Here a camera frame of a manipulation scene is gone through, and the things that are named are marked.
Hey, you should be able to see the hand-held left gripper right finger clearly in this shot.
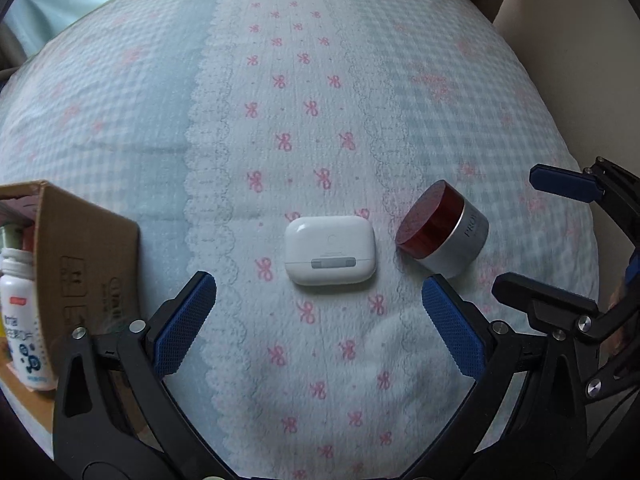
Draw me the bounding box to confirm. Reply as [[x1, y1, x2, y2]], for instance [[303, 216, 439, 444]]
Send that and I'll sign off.
[[400, 274, 588, 480]]

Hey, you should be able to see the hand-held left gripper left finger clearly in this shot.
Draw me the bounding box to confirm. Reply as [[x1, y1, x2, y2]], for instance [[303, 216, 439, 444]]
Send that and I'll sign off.
[[52, 271, 236, 480]]

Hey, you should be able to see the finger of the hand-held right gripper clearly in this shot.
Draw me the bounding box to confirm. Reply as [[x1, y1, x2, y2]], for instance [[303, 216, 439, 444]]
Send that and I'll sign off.
[[530, 157, 640, 251], [492, 272, 640, 403]]

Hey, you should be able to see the red lid silver jar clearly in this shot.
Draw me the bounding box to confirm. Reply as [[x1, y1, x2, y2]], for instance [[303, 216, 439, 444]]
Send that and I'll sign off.
[[395, 180, 490, 279]]

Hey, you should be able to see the cardboard box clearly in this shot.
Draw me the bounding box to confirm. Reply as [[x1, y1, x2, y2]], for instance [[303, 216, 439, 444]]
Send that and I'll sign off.
[[0, 180, 141, 406]]

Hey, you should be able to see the white earbuds case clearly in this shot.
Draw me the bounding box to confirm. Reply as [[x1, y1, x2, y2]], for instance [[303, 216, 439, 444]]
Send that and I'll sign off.
[[284, 215, 377, 287]]

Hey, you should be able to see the white plastic bottle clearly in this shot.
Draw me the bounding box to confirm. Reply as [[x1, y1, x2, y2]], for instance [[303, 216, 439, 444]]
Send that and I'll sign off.
[[0, 247, 58, 392]]

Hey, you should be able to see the grey jar green label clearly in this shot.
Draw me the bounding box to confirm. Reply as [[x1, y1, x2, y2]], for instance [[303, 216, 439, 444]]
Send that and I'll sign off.
[[0, 225, 23, 252]]

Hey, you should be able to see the checked bow print bed sheet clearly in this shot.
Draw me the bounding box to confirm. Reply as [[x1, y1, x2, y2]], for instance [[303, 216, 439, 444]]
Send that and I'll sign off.
[[0, 0, 601, 480]]

